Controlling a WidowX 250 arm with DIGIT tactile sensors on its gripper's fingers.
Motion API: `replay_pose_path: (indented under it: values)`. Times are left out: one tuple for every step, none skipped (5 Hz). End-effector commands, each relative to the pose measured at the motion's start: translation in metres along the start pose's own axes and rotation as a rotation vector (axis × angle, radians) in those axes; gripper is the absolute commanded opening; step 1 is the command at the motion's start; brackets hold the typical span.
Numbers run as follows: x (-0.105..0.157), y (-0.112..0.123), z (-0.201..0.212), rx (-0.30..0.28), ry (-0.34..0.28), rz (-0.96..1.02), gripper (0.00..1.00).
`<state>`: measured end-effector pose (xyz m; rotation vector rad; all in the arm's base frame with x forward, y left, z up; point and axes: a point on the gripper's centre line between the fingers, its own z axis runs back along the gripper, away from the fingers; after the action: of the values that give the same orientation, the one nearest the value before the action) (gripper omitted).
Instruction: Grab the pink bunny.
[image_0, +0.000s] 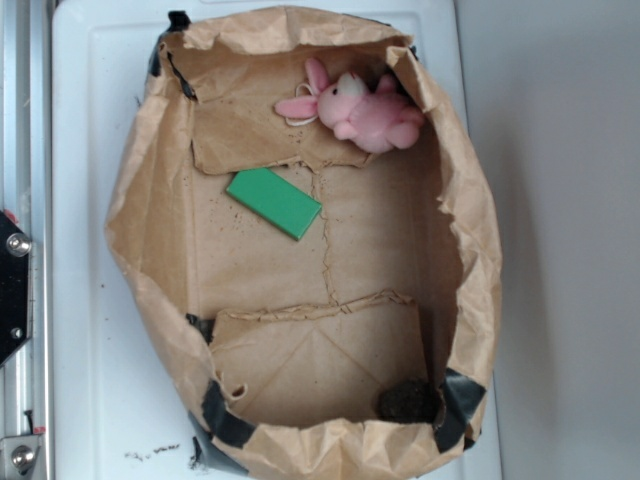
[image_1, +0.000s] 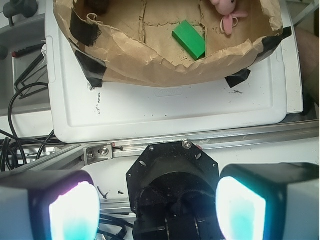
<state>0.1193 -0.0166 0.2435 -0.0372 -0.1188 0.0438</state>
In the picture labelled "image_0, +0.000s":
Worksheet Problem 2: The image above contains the black metal bracket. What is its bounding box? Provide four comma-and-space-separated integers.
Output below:
0, 210, 33, 367

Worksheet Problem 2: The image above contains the dark fuzzy ball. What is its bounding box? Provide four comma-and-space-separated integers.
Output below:
376, 379, 440, 424

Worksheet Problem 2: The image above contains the aluminium frame rail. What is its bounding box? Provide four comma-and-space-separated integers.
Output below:
1, 1, 55, 479

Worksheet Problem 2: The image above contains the pink plush bunny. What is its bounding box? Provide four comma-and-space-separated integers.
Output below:
274, 58, 425, 154

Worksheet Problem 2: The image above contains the green rectangular block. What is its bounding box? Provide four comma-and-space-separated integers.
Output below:
226, 168, 322, 240

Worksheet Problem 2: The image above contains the brown paper bag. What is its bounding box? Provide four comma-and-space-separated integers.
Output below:
105, 6, 502, 479

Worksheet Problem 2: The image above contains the silver corner bracket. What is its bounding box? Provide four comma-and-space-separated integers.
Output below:
0, 435, 46, 480

